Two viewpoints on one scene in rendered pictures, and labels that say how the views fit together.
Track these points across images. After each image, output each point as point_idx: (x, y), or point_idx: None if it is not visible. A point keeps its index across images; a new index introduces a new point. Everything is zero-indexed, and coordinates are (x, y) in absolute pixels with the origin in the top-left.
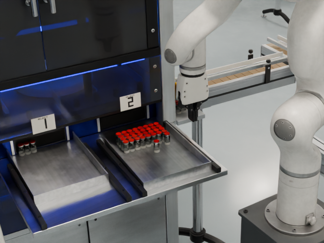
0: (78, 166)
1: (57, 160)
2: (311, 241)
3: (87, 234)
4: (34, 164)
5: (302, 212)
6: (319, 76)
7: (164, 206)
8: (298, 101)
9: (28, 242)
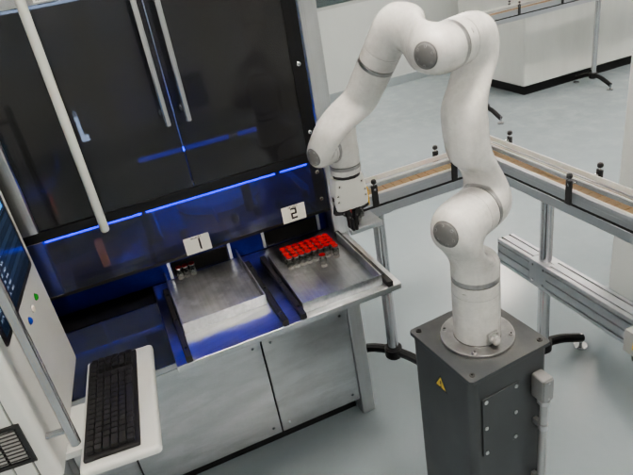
0: (237, 287)
1: (217, 282)
2: (495, 366)
3: (263, 358)
4: (192, 287)
5: (482, 331)
6: (486, 166)
7: (347, 323)
8: (462, 199)
9: (198, 370)
